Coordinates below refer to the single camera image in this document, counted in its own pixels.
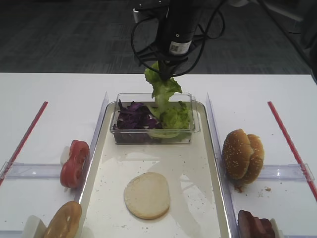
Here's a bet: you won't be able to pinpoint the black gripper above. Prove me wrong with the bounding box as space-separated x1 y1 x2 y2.
135 37 200 80

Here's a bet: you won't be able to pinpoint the green lettuce leaf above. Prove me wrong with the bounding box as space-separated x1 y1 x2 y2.
144 68 182 122

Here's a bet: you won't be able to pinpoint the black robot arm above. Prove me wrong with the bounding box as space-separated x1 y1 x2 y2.
131 0 202 81

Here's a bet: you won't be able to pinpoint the green lettuce pile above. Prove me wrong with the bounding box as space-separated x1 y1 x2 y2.
148 101 190 141

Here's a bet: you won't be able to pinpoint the white stopper behind tomato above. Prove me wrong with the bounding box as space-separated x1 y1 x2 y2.
60 146 70 165

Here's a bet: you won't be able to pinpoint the red tomato slices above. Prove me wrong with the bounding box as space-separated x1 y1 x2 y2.
60 140 90 188

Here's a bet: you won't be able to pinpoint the brown meat patties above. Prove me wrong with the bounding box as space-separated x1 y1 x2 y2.
238 210 275 238

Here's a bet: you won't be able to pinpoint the white stopper behind patties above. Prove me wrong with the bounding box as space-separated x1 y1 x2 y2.
270 219 285 238

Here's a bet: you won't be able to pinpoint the shredded purple cabbage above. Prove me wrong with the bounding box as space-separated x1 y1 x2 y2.
112 100 163 130

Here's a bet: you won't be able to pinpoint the clear plastic salad container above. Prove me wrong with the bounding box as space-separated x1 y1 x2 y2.
109 93 200 144

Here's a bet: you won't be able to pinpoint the sesame burger bun front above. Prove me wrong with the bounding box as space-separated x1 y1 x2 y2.
222 129 254 180

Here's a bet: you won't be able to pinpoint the sesame burger bun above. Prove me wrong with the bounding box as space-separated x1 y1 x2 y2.
222 129 254 180
241 134 264 184

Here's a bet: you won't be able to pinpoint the bottom bun slice on tray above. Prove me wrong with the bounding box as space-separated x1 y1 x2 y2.
123 172 170 220

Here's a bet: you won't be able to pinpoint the sesame burger bun rear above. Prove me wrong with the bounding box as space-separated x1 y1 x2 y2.
241 134 264 184

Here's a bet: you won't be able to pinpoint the left red strip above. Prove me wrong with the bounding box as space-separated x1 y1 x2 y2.
0 101 48 185

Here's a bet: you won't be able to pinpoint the red strip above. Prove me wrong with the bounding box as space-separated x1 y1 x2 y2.
267 101 317 200
0 101 48 185

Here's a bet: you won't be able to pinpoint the silver metal tray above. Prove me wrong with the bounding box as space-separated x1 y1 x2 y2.
77 103 229 238

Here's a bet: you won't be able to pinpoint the upper right clear holder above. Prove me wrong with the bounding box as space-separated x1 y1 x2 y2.
257 164 315 181

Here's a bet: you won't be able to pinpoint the clear holder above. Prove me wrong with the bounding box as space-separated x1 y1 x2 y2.
257 164 315 181
0 231 23 238
0 162 62 179

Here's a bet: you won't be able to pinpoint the upper left clear holder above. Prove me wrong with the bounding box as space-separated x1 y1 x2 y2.
0 162 62 179

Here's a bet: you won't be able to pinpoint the toasted bun slice upright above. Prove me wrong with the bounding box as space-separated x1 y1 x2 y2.
44 201 82 238

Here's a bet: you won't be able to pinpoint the right red strip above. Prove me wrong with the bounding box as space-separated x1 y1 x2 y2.
267 101 317 200

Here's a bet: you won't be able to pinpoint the white stopper behind bun slice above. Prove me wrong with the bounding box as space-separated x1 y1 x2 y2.
21 215 47 238

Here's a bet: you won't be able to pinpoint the lower left clear holder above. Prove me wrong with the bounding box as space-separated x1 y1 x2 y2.
0 231 23 238

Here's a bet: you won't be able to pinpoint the black cable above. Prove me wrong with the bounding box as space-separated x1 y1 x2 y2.
130 0 226 77

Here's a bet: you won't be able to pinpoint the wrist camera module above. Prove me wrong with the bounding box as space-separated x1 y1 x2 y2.
132 0 170 23

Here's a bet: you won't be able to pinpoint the left clear vertical rail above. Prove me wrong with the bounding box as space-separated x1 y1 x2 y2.
74 92 109 204

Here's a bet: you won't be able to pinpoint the clear vertical rail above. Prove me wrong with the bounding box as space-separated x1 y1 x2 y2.
74 92 109 204
206 93 240 238

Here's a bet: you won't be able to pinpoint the right clear vertical rail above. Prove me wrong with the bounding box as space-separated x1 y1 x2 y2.
206 93 240 238

